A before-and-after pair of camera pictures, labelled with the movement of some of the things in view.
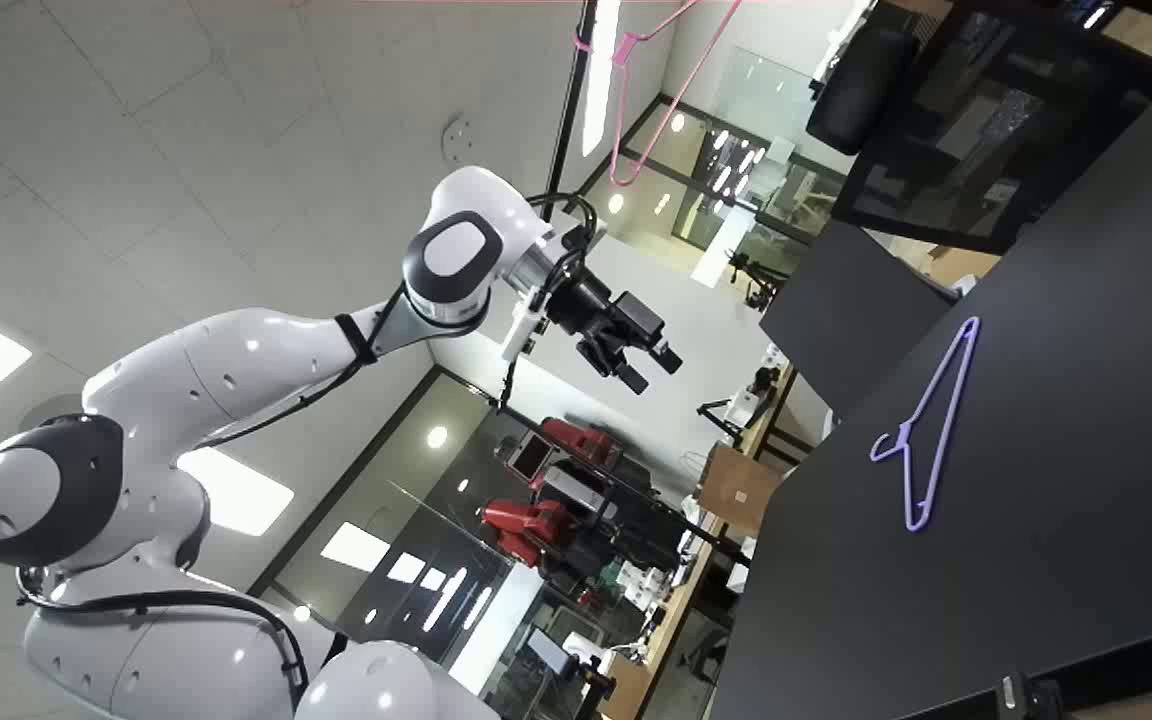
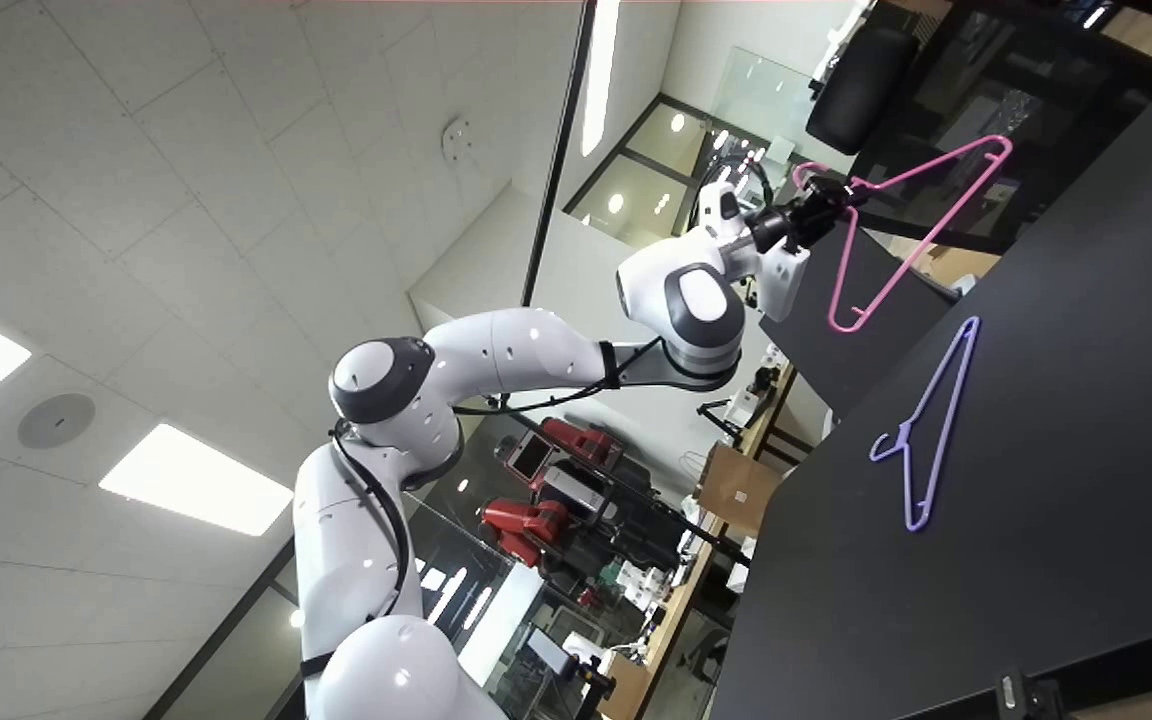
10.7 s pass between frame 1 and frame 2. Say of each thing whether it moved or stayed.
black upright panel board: stayed
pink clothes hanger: moved
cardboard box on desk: stayed
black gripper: moved
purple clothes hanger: stayed
